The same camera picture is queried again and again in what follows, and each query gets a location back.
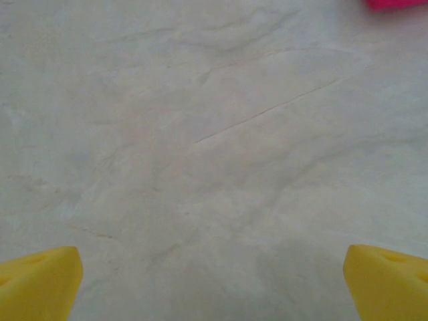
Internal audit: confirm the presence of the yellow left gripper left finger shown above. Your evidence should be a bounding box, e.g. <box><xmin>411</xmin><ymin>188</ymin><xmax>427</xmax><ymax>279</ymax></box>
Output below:
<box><xmin>0</xmin><ymin>246</ymin><xmax>84</xmax><ymax>321</ymax></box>

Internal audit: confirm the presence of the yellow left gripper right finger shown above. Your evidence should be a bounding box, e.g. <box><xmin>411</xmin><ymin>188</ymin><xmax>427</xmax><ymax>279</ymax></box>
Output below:
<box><xmin>344</xmin><ymin>244</ymin><xmax>428</xmax><ymax>321</ymax></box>

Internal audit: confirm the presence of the red t-shirt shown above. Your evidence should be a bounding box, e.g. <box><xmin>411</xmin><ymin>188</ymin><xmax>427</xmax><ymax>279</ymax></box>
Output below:
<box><xmin>364</xmin><ymin>0</ymin><xmax>428</xmax><ymax>13</ymax></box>

